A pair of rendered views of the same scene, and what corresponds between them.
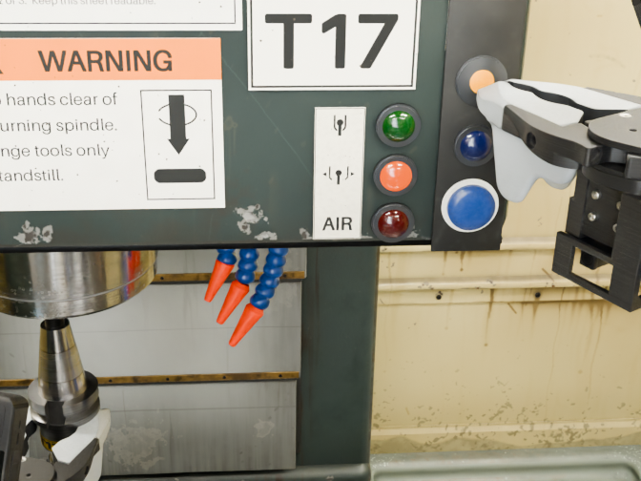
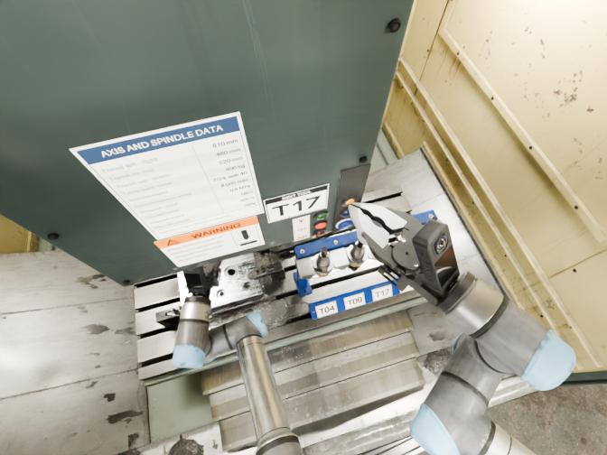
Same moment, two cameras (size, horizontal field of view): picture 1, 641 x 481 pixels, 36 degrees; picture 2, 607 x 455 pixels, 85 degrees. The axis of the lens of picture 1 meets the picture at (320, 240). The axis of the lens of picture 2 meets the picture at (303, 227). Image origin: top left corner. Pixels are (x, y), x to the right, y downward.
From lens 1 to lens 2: 0.42 m
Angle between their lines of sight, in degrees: 38
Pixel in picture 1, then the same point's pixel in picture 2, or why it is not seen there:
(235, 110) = (264, 227)
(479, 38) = (349, 192)
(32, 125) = (194, 247)
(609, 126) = (399, 252)
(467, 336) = not seen: hidden behind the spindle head
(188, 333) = not seen: hidden behind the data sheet
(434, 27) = (332, 193)
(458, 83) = (341, 204)
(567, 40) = not seen: outside the picture
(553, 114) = (379, 237)
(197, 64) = (249, 222)
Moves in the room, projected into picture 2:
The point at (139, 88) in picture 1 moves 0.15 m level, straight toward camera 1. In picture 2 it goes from (229, 232) to (260, 321)
